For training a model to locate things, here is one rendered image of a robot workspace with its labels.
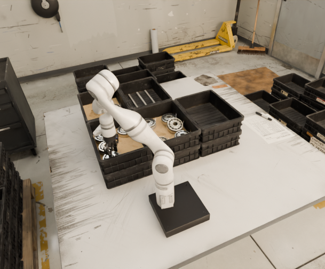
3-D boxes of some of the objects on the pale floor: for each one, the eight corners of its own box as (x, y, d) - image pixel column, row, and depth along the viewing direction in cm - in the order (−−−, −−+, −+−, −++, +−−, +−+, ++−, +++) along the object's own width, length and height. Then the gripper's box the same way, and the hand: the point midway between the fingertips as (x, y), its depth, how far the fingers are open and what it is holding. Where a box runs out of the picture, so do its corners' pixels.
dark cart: (40, 156, 283) (5, 79, 227) (-6, 169, 270) (-55, 92, 215) (38, 126, 327) (8, 56, 271) (-1, 136, 314) (-41, 65, 259)
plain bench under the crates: (320, 245, 189) (361, 180, 146) (102, 361, 145) (66, 316, 102) (206, 127, 307) (209, 71, 264) (66, 171, 263) (42, 112, 220)
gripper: (108, 142, 134) (113, 165, 144) (121, 125, 145) (125, 147, 155) (95, 139, 136) (101, 162, 146) (109, 123, 147) (113, 145, 157)
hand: (113, 152), depth 150 cm, fingers open, 5 cm apart
